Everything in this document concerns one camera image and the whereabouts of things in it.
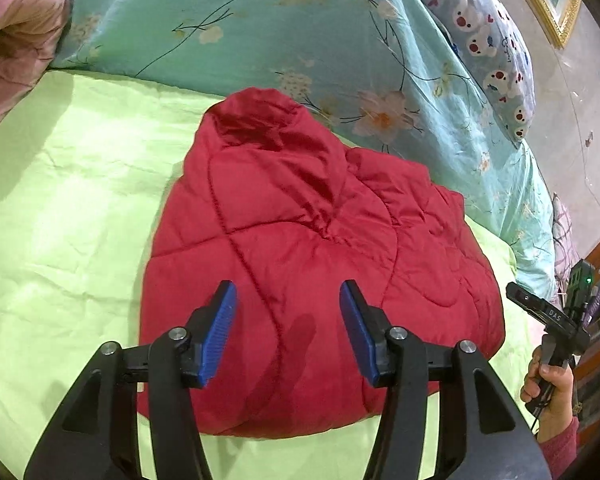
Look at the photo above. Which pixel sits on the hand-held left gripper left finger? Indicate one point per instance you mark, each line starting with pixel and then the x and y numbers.
pixel 217 335

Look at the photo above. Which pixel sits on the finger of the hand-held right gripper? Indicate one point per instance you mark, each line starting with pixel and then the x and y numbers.
pixel 527 299

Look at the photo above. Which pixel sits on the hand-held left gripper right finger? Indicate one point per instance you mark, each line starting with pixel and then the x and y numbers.
pixel 360 335

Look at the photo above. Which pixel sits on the red quilted jacket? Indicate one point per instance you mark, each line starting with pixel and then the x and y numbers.
pixel 280 200

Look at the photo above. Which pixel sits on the person's right forearm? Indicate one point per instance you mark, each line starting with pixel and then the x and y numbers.
pixel 560 455

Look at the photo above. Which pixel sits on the person's right hand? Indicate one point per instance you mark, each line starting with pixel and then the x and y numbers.
pixel 557 395

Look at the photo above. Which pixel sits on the pink patterned cloth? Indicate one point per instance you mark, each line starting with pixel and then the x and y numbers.
pixel 562 240

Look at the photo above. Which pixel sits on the green bed sheet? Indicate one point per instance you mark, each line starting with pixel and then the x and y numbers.
pixel 80 210

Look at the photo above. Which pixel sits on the bear print pillow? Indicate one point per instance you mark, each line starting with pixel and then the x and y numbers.
pixel 480 35

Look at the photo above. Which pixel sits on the gold framed picture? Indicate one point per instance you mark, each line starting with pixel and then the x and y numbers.
pixel 555 15

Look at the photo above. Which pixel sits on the teal floral quilt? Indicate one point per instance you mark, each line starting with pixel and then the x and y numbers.
pixel 230 10

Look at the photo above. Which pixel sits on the pink quilt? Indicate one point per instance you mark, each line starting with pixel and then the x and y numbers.
pixel 15 35

